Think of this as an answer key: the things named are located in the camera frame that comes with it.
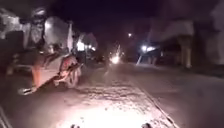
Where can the vehicle with bright headlight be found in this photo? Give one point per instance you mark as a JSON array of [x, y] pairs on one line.
[[115, 59]]

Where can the grey rough road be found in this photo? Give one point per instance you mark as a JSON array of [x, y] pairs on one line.
[[133, 100]]

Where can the orange construction vehicle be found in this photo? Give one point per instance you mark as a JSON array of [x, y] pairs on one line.
[[53, 65]]

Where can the robot's own part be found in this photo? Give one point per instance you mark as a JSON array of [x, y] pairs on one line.
[[75, 126], [146, 125]]

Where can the building with pillars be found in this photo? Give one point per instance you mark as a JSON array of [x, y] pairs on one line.
[[180, 43]]

